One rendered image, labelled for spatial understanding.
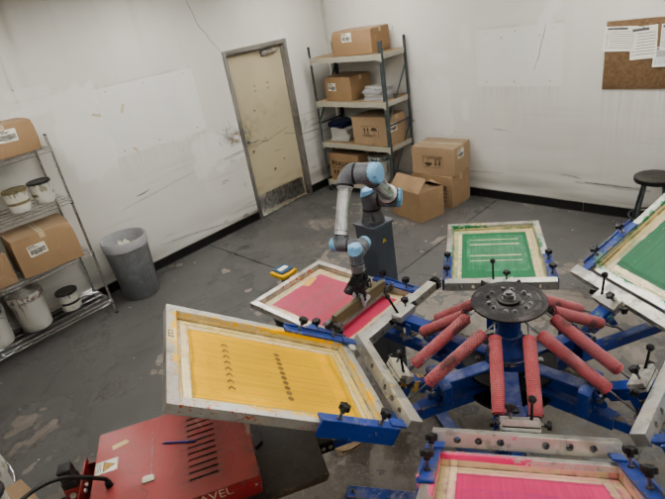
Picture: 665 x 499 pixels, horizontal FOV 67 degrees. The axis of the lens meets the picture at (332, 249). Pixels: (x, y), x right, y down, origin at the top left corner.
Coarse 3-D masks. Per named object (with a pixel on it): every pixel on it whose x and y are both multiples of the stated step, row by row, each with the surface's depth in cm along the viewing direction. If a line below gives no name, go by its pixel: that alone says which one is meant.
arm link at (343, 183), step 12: (348, 168) 270; (336, 180) 276; (348, 180) 271; (348, 192) 273; (336, 204) 274; (348, 204) 273; (336, 216) 273; (348, 216) 274; (336, 228) 272; (336, 240) 271
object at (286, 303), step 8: (288, 296) 303; (296, 296) 301; (304, 296) 300; (272, 304) 297; (280, 304) 296; (288, 304) 295; (336, 304) 287; (296, 312) 286; (304, 312) 284; (328, 312) 281; (312, 320) 276; (352, 320) 270; (360, 320) 269; (368, 320) 268; (344, 328) 265; (352, 328) 264; (360, 328) 263
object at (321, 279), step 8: (320, 280) 314; (328, 280) 312; (336, 280) 311; (304, 288) 308; (312, 288) 307; (384, 296) 287; (344, 304) 285; (376, 304) 281; (384, 304) 279; (368, 312) 275; (376, 312) 274
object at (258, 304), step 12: (312, 264) 327; (324, 264) 324; (300, 276) 317; (348, 276) 311; (276, 288) 306; (396, 288) 286; (264, 300) 299; (264, 312) 288; (276, 312) 282; (300, 324) 268; (372, 324) 258
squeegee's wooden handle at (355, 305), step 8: (368, 288) 277; (376, 288) 278; (376, 296) 280; (352, 304) 266; (360, 304) 270; (336, 312) 260; (344, 312) 262; (352, 312) 267; (336, 320) 259; (344, 320) 263
